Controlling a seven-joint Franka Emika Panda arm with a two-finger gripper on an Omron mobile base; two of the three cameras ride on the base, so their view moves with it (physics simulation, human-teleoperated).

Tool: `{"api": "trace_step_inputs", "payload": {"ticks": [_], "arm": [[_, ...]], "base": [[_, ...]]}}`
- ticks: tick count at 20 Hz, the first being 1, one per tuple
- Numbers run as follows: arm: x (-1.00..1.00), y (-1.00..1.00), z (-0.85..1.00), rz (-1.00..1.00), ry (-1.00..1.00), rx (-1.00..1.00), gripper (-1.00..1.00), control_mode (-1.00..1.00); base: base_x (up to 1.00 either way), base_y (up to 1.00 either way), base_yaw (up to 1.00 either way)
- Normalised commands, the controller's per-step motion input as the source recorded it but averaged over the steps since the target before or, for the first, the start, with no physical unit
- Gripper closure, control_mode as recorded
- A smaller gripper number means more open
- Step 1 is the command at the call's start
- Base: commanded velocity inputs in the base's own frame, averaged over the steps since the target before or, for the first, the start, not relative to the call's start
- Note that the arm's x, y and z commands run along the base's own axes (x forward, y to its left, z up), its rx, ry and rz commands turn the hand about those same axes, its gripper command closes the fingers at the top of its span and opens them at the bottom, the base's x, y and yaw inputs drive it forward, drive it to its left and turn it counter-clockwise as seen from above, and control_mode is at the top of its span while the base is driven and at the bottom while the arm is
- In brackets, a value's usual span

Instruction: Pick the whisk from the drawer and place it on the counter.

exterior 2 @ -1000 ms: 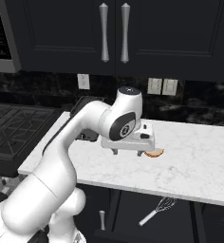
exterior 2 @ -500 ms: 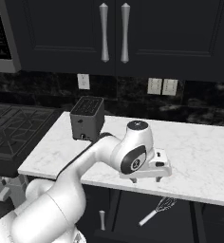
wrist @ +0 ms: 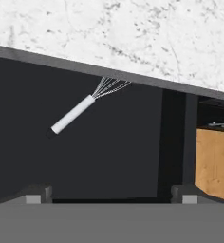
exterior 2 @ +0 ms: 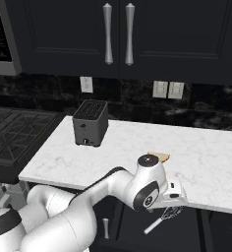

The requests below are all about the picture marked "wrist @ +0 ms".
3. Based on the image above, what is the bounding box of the white-handled wire whisk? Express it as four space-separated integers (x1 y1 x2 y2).
50 76 132 135

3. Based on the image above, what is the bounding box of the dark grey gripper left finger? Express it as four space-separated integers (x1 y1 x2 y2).
0 183 53 205

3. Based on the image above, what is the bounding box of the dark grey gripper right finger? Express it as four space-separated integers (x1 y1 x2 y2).
170 183 224 205

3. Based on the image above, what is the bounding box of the metal cupboard handle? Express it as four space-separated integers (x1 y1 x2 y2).
208 121 224 129

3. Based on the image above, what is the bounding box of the wooden cupboard door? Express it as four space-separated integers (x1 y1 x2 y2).
195 127 224 203

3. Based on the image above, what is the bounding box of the open black drawer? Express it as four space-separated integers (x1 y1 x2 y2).
0 55 200 204

